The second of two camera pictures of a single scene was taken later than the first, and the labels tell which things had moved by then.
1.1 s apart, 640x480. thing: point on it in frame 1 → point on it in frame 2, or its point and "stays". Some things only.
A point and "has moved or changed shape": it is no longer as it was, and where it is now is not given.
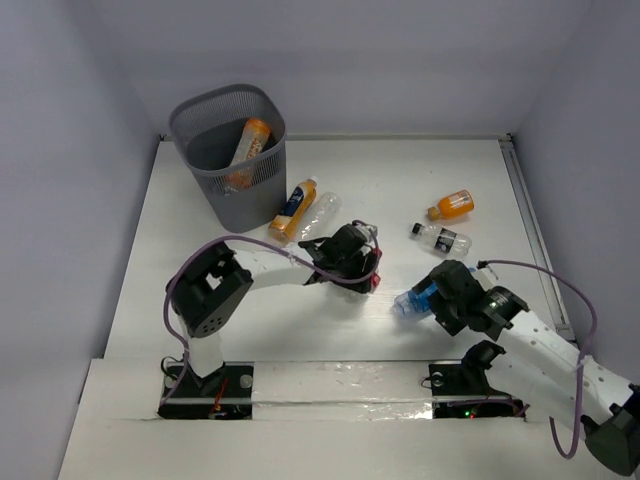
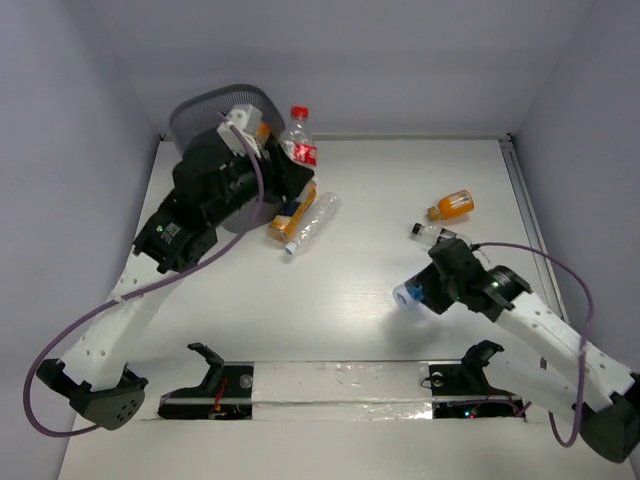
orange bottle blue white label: x=299 y=202 stays
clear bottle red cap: x=375 y=279 → x=298 y=140
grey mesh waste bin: x=206 y=123 stays
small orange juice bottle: x=458 y=203 stays
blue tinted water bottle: x=415 y=303 has moved or changed shape
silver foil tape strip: x=338 y=391 stays
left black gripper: x=350 y=270 → x=279 y=170
